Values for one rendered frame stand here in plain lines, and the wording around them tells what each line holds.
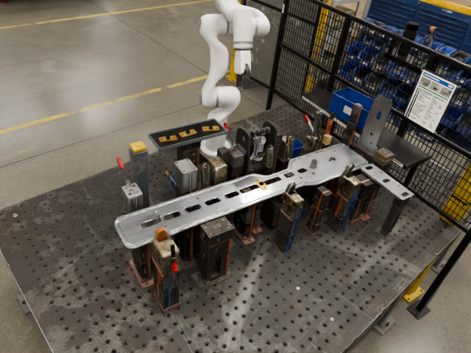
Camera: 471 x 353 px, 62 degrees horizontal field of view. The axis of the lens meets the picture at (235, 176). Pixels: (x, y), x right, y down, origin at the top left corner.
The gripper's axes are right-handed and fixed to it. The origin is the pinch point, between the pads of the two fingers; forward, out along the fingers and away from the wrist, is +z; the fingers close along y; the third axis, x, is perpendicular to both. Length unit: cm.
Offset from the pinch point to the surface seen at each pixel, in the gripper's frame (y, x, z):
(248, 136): -8.9, 6.0, 25.4
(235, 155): -11.5, -0.1, 35.3
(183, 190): -1, -28, 47
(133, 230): 18, -53, 55
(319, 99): -69, 77, 19
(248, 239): -2, 4, 79
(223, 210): 14, -13, 53
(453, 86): 5, 112, 3
